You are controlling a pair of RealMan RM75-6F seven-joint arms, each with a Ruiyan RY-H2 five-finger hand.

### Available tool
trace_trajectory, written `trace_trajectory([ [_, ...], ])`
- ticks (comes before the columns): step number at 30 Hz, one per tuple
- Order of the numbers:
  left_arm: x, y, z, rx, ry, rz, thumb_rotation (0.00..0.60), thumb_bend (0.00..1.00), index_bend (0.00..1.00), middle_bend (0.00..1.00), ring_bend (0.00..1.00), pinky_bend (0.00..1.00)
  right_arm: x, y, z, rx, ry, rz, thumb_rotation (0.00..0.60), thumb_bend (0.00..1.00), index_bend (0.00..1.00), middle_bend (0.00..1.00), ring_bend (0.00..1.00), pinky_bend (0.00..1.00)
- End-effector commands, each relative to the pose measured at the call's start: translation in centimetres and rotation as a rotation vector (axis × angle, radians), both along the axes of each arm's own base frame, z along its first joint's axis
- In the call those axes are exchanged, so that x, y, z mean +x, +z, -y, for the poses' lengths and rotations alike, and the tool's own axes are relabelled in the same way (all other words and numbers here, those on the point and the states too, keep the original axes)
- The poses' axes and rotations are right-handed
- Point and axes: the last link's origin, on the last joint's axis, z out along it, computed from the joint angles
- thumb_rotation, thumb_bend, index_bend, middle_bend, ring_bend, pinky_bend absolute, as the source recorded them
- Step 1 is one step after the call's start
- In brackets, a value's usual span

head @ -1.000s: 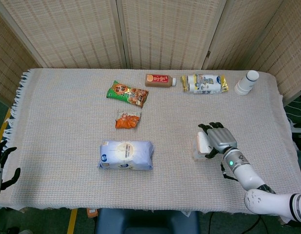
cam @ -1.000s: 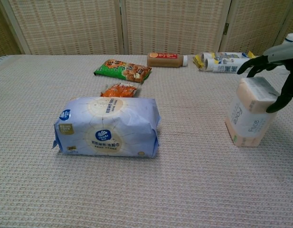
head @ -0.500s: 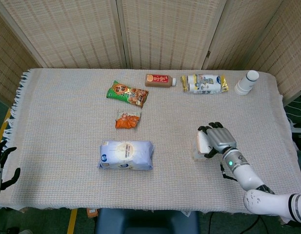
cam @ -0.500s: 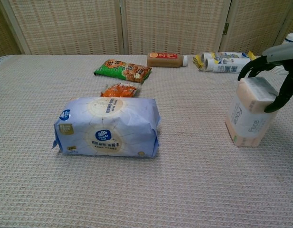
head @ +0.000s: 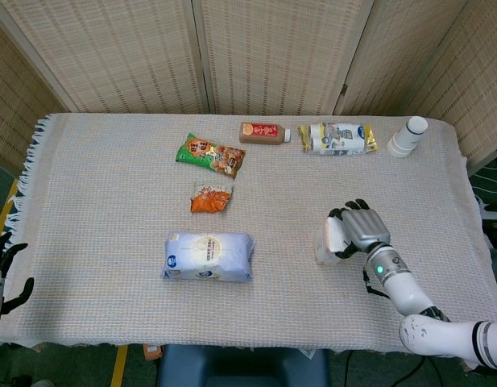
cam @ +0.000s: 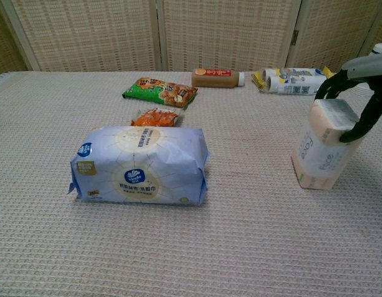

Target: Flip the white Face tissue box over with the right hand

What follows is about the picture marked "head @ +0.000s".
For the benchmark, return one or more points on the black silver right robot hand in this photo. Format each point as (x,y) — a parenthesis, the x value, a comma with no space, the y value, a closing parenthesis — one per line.
(365,227)

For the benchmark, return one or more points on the white face tissue pack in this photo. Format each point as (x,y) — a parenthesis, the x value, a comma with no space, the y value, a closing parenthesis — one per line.
(332,235)

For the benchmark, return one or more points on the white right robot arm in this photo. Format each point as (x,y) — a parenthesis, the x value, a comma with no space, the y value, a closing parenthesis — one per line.
(405,286)

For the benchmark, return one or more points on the blue white wipes pack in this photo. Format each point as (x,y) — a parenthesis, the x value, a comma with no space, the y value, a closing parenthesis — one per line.
(208,256)

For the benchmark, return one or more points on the small brown wooden crate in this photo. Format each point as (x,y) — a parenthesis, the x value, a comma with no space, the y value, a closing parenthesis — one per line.
(152,352)

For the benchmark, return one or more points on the white yellow snack pack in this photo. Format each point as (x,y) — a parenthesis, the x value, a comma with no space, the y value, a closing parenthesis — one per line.
(336,139)

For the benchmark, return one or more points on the white cylindrical bottle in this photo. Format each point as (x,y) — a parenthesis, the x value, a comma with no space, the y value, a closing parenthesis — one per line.
(407,137)

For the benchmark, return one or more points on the beige woven tablecloth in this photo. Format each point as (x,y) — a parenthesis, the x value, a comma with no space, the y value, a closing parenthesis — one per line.
(111,221)

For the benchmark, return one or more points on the brown drink bottle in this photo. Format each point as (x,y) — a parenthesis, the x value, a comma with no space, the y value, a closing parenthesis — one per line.
(262,133)

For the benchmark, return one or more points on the orange snack bag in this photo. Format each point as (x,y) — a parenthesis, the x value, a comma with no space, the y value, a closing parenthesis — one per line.
(211,199)

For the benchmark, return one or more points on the green snack bag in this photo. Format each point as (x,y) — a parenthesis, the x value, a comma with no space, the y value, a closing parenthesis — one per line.
(209,155)

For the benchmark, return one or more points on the dark blue chair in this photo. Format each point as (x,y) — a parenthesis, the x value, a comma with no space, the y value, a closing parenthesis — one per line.
(240,369)

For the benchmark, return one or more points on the woven folding screen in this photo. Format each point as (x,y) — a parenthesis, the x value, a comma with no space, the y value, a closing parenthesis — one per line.
(272,52)

